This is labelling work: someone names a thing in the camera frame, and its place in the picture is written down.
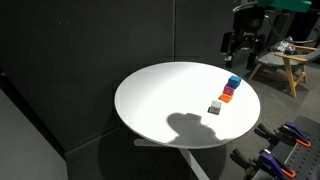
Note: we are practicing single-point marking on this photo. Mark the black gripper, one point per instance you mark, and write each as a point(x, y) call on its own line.
point(248, 20)

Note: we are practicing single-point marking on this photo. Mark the grey block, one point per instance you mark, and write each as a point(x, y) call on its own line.
point(215, 106)

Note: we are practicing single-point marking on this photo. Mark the blue block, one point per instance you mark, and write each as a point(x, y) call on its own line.
point(234, 81)

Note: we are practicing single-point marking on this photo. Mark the magenta block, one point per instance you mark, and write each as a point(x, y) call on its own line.
point(228, 90)

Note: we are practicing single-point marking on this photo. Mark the orange block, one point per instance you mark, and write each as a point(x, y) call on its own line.
point(226, 97)

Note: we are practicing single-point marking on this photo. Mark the clear plastic bag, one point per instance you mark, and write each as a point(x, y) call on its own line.
point(283, 46)

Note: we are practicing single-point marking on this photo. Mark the wooden lounge chair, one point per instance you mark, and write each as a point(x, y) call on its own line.
point(290, 60)

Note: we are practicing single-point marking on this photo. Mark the purple spring clamp orange tips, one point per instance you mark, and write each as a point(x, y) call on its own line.
point(270, 163)
point(293, 131)

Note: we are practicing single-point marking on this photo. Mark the white table base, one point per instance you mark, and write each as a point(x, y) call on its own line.
point(193, 163)

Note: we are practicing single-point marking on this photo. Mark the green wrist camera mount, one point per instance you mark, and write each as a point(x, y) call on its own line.
point(286, 4)

